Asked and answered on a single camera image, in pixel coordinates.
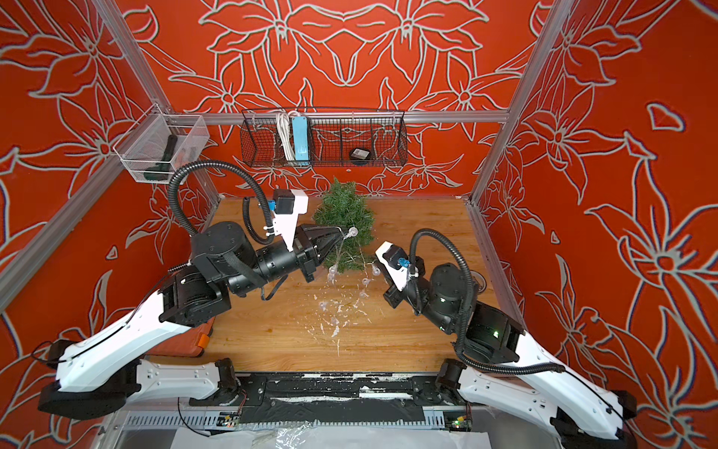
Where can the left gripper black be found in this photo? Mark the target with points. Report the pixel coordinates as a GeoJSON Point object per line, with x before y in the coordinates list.
{"type": "Point", "coordinates": [314, 250]}

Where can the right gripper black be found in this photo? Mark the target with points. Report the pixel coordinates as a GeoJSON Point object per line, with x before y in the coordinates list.
{"type": "Point", "coordinates": [394, 296]}

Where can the small green christmas tree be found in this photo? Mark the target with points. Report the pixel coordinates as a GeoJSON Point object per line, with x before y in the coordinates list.
{"type": "Point", "coordinates": [342, 206]}

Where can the clear bulb string lights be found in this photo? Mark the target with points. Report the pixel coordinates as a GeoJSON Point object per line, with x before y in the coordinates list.
{"type": "Point", "coordinates": [346, 298]}

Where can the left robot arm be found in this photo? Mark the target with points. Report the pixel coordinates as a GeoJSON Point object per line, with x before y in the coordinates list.
{"type": "Point", "coordinates": [100, 375]}

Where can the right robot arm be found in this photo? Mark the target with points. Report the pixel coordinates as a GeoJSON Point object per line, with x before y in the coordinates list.
{"type": "Point", "coordinates": [497, 362]}

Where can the small round bowl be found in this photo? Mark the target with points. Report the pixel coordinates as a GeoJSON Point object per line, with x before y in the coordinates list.
{"type": "Point", "coordinates": [480, 280]}

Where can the light blue box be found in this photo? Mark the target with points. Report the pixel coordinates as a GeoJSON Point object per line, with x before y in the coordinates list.
{"type": "Point", "coordinates": [301, 135]}

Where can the orange plastic tool case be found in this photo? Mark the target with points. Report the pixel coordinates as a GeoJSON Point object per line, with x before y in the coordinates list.
{"type": "Point", "coordinates": [192, 343]}

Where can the dark green tool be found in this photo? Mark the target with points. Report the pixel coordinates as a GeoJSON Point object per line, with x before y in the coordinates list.
{"type": "Point", "coordinates": [160, 170]}

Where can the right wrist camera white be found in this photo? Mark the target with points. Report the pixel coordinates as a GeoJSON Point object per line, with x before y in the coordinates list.
{"type": "Point", "coordinates": [395, 265]}

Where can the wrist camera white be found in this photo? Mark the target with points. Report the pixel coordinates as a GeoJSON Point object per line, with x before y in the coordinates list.
{"type": "Point", "coordinates": [289, 204]}
{"type": "Point", "coordinates": [395, 265]}

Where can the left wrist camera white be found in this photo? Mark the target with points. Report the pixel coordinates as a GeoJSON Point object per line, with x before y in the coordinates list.
{"type": "Point", "coordinates": [289, 204]}

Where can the black wire wall basket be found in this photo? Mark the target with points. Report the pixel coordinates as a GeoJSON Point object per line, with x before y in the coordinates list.
{"type": "Point", "coordinates": [267, 137]}

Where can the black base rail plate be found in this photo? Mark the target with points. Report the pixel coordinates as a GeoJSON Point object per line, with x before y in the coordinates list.
{"type": "Point", "coordinates": [372, 399]}

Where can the clear plastic wall bin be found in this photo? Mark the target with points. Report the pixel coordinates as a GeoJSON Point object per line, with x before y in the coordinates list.
{"type": "Point", "coordinates": [143, 143]}

